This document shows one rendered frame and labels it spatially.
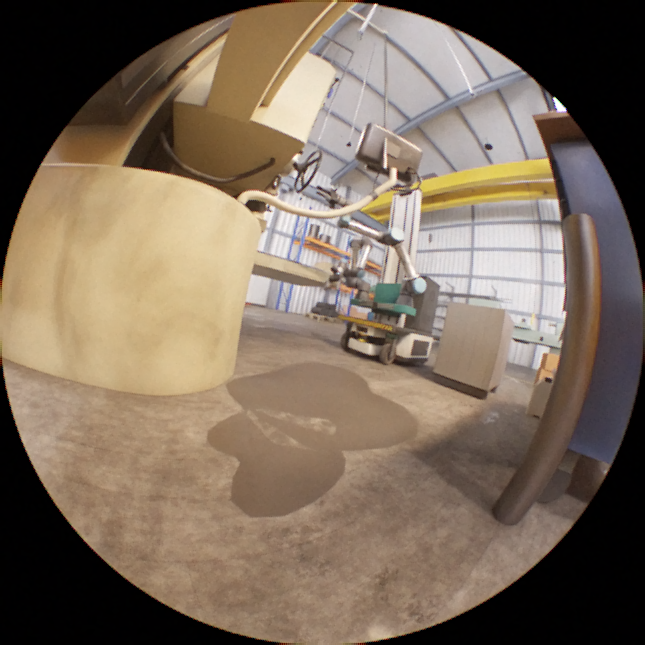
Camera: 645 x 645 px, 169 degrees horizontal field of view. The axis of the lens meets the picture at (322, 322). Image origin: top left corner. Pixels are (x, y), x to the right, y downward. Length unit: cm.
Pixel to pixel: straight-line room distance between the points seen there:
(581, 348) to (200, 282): 83
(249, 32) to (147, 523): 103
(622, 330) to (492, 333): 101
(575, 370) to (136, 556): 65
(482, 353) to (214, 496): 140
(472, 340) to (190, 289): 143
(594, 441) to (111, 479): 84
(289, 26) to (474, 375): 173
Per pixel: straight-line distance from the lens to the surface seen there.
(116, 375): 68
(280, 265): 202
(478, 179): 858
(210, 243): 63
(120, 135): 94
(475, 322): 147
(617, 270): 59
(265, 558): 34
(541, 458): 47
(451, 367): 151
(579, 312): 45
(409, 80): 883
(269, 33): 79
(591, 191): 68
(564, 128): 80
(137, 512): 39
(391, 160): 119
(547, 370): 288
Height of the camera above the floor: 31
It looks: 3 degrees down
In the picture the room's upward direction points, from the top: 12 degrees clockwise
